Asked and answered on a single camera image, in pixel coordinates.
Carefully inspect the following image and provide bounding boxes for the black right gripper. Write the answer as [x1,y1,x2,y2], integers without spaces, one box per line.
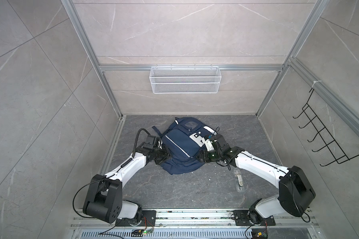
[194,149,222,163]

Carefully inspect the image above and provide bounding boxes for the navy blue student backpack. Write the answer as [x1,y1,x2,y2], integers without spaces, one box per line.
[152,117,217,175]

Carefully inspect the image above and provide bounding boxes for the clear plastic ruler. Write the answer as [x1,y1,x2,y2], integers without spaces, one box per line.
[234,168,245,192]

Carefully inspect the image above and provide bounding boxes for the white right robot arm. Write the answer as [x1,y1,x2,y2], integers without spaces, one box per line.
[197,134,316,224]

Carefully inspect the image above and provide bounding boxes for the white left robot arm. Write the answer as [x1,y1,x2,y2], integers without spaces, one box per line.
[82,135,170,225]

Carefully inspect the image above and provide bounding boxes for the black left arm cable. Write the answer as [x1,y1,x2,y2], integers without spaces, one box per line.
[72,128,152,219]

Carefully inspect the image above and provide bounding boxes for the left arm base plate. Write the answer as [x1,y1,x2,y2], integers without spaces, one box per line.
[115,210,157,227]

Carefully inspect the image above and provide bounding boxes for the white wire mesh basket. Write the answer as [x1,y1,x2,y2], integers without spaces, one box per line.
[149,66,222,94]

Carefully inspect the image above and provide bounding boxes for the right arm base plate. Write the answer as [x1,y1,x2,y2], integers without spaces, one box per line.
[231,210,276,226]

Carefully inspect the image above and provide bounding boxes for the slotted aluminium floor rail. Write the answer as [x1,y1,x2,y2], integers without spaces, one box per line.
[63,208,325,239]

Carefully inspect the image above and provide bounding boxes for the aluminium frame rails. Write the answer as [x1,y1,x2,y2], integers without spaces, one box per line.
[59,0,359,207]

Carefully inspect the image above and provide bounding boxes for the black wire hook rack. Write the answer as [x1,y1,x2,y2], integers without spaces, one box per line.
[293,88,359,167]

